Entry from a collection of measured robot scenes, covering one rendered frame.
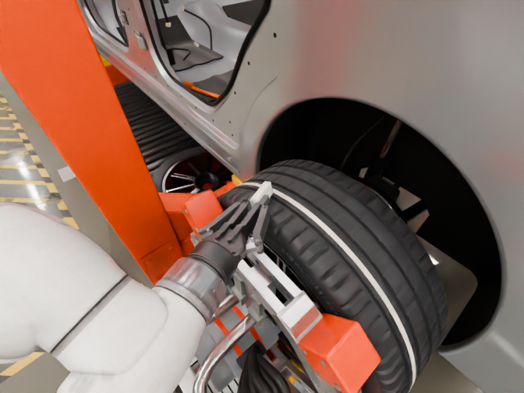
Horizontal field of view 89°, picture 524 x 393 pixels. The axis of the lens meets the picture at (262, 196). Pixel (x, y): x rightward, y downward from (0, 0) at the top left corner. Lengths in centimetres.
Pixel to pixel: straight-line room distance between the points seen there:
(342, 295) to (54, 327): 38
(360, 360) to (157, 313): 29
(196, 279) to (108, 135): 47
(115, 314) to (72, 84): 48
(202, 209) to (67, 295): 37
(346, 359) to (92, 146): 67
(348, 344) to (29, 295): 38
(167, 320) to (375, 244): 37
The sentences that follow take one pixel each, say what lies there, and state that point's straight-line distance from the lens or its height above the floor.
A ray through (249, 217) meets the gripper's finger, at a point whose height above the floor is 121.
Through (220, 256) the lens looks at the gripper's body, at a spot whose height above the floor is 124.
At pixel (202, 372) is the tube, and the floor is 101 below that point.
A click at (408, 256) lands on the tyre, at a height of 113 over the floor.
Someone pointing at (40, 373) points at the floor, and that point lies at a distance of 195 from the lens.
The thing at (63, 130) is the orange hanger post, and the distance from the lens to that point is 71.
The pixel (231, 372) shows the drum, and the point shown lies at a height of 88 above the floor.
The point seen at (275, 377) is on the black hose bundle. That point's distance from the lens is 55.
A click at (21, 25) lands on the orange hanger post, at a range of 65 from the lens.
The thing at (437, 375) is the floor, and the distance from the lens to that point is 182.
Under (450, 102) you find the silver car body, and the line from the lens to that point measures 53.
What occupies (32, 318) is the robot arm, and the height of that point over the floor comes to 132.
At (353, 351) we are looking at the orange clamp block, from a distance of 46.
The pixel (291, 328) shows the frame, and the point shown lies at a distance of 48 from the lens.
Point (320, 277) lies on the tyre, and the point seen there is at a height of 115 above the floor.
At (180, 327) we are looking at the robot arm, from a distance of 35.
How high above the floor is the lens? 158
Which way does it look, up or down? 48 degrees down
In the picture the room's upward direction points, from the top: straight up
